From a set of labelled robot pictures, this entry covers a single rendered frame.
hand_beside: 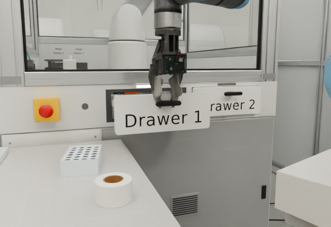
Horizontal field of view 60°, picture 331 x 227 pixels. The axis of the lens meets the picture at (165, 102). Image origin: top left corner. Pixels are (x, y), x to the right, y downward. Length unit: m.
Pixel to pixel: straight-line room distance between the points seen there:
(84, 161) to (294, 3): 2.54
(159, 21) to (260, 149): 0.73
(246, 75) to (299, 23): 1.73
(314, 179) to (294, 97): 2.35
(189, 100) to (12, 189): 0.50
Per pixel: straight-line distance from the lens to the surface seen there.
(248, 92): 1.17
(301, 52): 2.81
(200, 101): 0.87
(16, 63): 0.99
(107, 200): 0.55
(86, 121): 1.00
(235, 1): 0.81
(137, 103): 0.81
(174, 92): 0.82
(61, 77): 0.97
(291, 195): 0.55
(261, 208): 1.38
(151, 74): 0.80
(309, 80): 2.73
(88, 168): 0.70
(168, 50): 0.74
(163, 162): 1.09
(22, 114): 1.00
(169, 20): 0.77
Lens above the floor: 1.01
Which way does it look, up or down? 8 degrees down
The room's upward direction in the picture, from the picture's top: straight up
